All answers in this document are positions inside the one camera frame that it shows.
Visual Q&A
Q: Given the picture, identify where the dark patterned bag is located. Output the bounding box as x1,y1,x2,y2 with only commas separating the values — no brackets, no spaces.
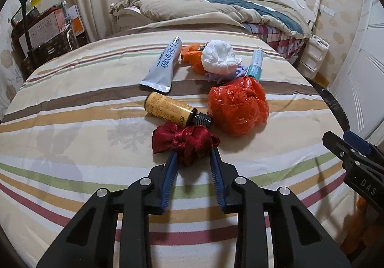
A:
24,31,87,73

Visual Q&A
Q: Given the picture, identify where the white door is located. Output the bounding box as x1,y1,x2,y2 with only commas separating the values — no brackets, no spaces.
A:
328,0,384,148

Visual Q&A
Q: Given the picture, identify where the red satin cloth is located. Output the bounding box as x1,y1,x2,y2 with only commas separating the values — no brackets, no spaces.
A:
152,123,221,166

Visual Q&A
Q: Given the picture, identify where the brown cardboard box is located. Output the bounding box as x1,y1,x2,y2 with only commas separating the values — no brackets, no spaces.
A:
12,5,67,49

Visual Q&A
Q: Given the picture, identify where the black hand cart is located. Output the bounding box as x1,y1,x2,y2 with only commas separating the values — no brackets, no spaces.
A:
19,0,41,67

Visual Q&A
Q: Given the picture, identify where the orange package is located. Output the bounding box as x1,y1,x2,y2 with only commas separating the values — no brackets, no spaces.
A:
181,43,207,74

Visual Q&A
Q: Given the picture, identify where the white plastic bag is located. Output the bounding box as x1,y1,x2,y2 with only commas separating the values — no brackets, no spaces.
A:
202,40,243,75

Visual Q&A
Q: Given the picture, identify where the plaid bed sheet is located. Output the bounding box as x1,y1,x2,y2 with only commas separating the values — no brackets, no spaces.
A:
241,22,306,61

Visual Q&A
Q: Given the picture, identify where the silver tube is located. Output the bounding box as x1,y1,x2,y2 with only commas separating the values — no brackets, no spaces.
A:
139,36,182,94

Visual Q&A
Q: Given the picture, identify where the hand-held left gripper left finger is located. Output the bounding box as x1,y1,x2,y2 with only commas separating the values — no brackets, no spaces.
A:
36,152,180,268

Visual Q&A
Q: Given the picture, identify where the purple cloth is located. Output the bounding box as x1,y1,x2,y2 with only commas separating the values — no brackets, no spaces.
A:
205,64,249,84

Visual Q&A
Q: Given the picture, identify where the red plastic bag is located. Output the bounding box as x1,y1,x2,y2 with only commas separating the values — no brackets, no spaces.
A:
208,76,270,137

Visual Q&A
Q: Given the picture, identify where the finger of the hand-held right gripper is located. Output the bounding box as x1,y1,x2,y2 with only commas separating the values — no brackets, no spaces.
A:
343,131,384,166
322,131,375,164

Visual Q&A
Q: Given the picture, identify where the teal and white tube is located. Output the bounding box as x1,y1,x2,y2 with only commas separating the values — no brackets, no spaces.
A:
244,49,264,81

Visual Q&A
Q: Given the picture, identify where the striped sheet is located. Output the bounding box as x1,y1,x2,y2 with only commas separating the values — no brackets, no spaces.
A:
0,29,350,268

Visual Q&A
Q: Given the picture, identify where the white and orange box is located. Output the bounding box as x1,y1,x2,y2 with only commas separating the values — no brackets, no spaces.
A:
64,4,81,38

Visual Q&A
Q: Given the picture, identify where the beige and teal duvet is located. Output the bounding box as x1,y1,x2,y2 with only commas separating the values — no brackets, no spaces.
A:
109,0,312,37

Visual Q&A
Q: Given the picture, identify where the orange cloth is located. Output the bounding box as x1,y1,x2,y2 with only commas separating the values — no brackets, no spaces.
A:
340,196,384,256

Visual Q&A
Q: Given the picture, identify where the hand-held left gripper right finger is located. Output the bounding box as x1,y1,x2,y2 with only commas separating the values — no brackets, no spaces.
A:
209,147,351,268

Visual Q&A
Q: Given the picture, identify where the amber bottle with black cap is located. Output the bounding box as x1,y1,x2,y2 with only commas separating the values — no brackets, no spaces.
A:
144,91,214,129

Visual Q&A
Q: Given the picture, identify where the white plastic drawer unit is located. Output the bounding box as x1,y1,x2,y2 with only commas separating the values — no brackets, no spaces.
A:
297,34,330,79

